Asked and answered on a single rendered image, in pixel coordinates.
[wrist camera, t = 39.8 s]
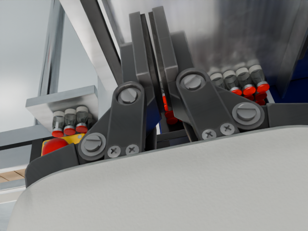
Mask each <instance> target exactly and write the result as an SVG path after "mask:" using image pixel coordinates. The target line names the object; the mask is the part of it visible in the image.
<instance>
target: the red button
mask: <svg viewBox="0 0 308 231"><path fill-rule="evenodd" d="M67 145H69V143H68V142H67V141H66V140H64V139H62V138H53V139H51V140H49V141H48V142H47V143H46V144H45V145H44V147H43V150H42V156H43V155H45V154H48V153H50V152H52V151H55V150H57V149H60V148H62V147H64V146H67Z"/></svg>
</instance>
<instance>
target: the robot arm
mask: <svg viewBox="0 0 308 231"><path fill-rule="evenodd" d="M148 15H149V20H150V25H151V30H152V35H153V40H154V46H155V52H156V56H157V62H158V66H159V72H160V77H161V81H162V85H163V89H164V93H165V98H166V102H167V106H168V111H171V110H172V111H173V113H174V117H176V118H177V119H179V120H181V121H182V122H183V126H184V128H185V130H186V133H187V135H188V138H189V140H190V143H185V144H180V145H175V146H170V147H166V148H160V149H156V145H157V128H156V125H157V124H158V123H159V122H160V120H161V119H162V115H161V113H162V112H165V107H164V102H163V97H162V92H161V87H160V80H159V75H158V70H157V65H156V59H155V55H154V50H153V46H152V42H151V38H150V34H149V29H148V25H147V21H146V16H145V13H144V14H140V12H139V11H138V12H134V13H130V14H129V22H130V29H131V37H132V42H129V43H125V44H120V56H121V72H122V84H120V85H119V86H118V87H117V88H116V89H115V90H114V92H113V95H112V102H111V107H110V108H109V109H108V110H107V111H106V112H105V113H104V114H103V116H102V117H101V118H100V119H99V120H98V121H97V122H96V123H95V124H94V125H93V126H92V127H91V129H90V130H89V131H88V132H87V133H86V134H85V135H84V136H83V137H82V139H81V140H80V142H79V143H76V144H74V143H71V144H69V145H67V146H64V147H62V148H59V149H57V150H55V151H52V152H50V153H48V154H45V155H43V156H40V157H38V158H36V159H34V160H33V161H31V162H30V163H29V164H28V166H27V167H26V169H25V175H24V176H25V185H26V189H25V190H24V191H23V192H22V193H21V194H20V196H19V197H18V199H17V201H16V203H15V205H14V207H13V210H12V213H11V216H10V219H9V223H8V227H7V230H6V231H308V103H267V104H266V105H259V104H257V103H255V102H254V101H251V100H249V99H247V98H245V97H242V96H240V95H238V94H235V93H233V92H231V91H228V90H226V89H224V88H221V87H219V86H217V85H214V84H213V83H212V81H211V79H210V77H209V75H208V74H207V73H206V72H205V71H204V70H202V69H199V68H195V65H194V62H193V58H192V55H191V51H190V48H189V45H188V42H187V38H186V35H185V32H184V30H181V31H177V32H173V33H170V32H169V28H168V24H167V20H166V16H165V11H164V8H163V6H159V7H156V8H152V12H148Z"/></svg>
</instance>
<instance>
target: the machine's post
mask: <svg viewBox="0 0 308 231"><path fill-rule="evenodd" d="M114 90H115V89H111V90H107V91H106V90H105V88H104V86H103V84H102V82H101V80H100V78H99V76H98V120H99V119H100V118H101V117H102V116H103V114H104V113H105V112H106V111H107V110H108V109H109V108H110V107H111V102H112V95H113V92H114Z"/></svg>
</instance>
